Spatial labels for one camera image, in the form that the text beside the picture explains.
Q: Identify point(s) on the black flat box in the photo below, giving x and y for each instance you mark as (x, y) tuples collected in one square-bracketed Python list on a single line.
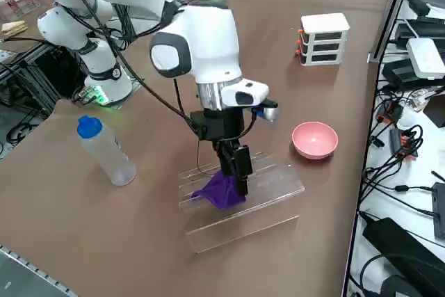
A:
[(403, 71)]

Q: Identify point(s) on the white mini drawer cabinet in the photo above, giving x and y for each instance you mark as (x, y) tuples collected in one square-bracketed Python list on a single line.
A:
[(325, 39)]

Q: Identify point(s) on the wooden blocks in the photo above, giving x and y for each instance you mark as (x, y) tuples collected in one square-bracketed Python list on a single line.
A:
[(14, 28)]

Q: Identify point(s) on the aluminium table edge rail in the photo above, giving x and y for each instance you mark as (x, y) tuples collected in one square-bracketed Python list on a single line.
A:
[(31, 269)]

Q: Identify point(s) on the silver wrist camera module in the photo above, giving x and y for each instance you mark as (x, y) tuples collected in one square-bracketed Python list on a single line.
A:
[(269, 112)]

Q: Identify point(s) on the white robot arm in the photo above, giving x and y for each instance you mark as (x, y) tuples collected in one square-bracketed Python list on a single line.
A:
[(208, 50)]

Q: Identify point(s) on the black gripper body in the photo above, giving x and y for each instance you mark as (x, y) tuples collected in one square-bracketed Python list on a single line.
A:
[(222, 124)]

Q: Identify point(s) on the clear bottle with blue cap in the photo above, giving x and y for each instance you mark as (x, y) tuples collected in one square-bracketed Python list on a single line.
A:
[(107, 154)]

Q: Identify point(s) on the pink bowl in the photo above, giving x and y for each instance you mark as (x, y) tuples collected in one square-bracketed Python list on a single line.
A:
[(314, 140)]

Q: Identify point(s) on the purple cloth towel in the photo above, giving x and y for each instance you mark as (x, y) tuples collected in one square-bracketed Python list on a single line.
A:
[(222, 192)]

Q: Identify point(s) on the clear acrylic storage rack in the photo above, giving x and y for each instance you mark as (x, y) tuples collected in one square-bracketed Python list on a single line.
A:
[(271, 185)]

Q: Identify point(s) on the aluminium frame post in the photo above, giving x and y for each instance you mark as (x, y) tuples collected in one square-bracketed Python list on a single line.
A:
[(393, 8)]

